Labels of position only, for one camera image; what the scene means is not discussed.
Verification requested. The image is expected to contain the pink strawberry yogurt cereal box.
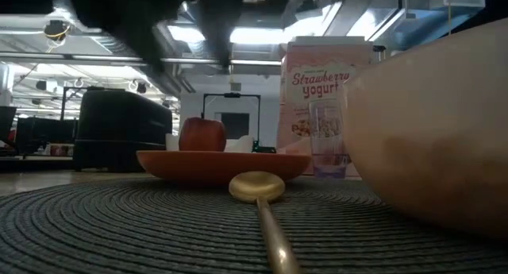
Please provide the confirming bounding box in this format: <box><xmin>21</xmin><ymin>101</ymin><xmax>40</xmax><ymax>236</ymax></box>
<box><xmin>276</xmin><ymin>35</ymin><xmax>376</xmax><ymax>178</ymax></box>

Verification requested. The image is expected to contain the red apple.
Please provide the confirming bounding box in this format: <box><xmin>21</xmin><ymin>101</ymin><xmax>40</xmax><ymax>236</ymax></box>
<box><xmin>178</xmin><ymin>115</ymin><xmax>228</xmax><ymax>152</ymax></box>

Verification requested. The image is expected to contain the pink plastic bowl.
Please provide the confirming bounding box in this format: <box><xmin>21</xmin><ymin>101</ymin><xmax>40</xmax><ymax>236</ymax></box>
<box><xmin>341</xmin><ymin>17</ymin><xmax>508</xmax><ymax>241</ymax></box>

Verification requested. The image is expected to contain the black ceiling device yellow cable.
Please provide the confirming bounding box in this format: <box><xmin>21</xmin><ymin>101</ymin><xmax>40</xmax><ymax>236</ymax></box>
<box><xmin>42</xmin><ymin>19</ymin><xmax>71</xmax><ymax>41</ymax></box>

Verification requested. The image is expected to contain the grey ceiling pipe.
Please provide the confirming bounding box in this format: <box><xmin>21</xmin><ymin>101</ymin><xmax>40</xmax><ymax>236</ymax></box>
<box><xmin>0</xmin><ymin>52</ymin><xmax>283</xmax><ymax>67</ymax></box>

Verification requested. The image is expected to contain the red white can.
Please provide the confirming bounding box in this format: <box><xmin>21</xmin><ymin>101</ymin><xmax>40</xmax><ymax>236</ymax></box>
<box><xmin>49</xmin><ymin>143</ymin><xmax>75</xmax><ymax>156</ymax></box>

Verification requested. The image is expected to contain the gold metal spoon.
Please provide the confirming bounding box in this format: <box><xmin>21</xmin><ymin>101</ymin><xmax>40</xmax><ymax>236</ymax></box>
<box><xmin>228</xmin><ymin>170</ymin><xmax>302</xmax><ymax>274</ymax></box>

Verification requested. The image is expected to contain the black two-slot toaster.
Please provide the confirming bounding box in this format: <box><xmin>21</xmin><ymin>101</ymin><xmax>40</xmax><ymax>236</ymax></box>
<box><xmin>73</xmin><ymin>87</ymin><xmax>174</xmax><ymax>172</ymax></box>

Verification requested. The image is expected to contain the red round plate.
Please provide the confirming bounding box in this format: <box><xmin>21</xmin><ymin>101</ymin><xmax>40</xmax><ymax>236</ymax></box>
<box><xmin>136</xmin><ymin>149</ymin><xmax>313</xmax><ymax>186</ymax></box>

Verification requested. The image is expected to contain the clear drinking glass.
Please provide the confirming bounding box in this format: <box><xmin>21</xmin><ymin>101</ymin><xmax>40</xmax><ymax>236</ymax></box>
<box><xmin>307</xmin><ymin>98</ymin><xmax>351</xmax><ymax>179</ymax></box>

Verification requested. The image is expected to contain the black rectangular frame stand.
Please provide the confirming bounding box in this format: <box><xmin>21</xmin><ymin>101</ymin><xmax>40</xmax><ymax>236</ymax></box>
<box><xmin>201</xmin><ymin>92</ymin><xmax>262</xmax><ymax>150</ymax></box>

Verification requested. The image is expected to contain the black office chair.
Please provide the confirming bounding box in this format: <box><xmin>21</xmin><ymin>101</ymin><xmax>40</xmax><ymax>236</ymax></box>
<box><xmin>0</xmin><ymin>106</ymin><xmax>17</xmax><ymax>146</ymax></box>

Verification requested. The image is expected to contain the black device green light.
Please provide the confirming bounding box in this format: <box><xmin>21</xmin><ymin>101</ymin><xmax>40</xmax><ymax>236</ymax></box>
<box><xmin>252</xmin><ymin>140</ymin><xmax>279</xmax><ymax>154</ymax></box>

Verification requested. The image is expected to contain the grey round woven placemat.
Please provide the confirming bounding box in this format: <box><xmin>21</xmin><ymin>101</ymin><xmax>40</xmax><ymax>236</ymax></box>
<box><xmin>0</xmin><ymin>176</ymin><xmax>508</xmax><ymax>274</ymax></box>

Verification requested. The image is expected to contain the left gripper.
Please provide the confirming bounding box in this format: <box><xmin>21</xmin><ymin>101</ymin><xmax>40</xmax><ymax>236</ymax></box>
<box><xmin>69</xmin><ymin>0</ymin><xmax>247</xmax><ymax>68</ymax></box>

